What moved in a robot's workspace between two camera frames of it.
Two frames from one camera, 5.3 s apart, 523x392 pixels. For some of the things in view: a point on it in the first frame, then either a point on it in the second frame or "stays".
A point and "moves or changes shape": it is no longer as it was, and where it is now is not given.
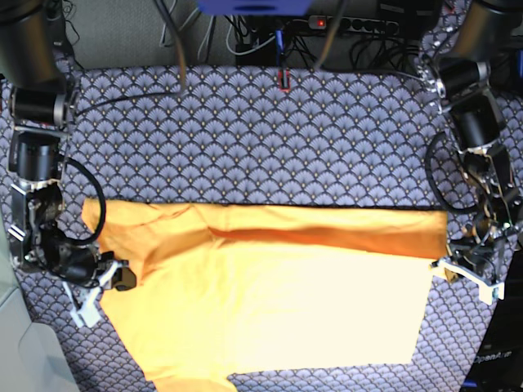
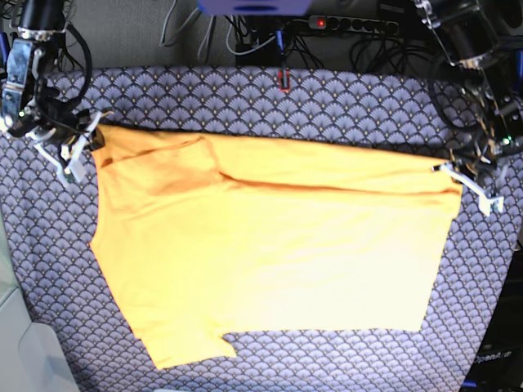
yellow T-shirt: x=222 y=288 moves or changes shape
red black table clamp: x=280 y=80 stays
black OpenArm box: x=498 y=366 stays
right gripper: x=483 y=245 → x=486 y=144
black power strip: x=353 y=24 stays
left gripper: x=52 y=246 → x=61 y=118
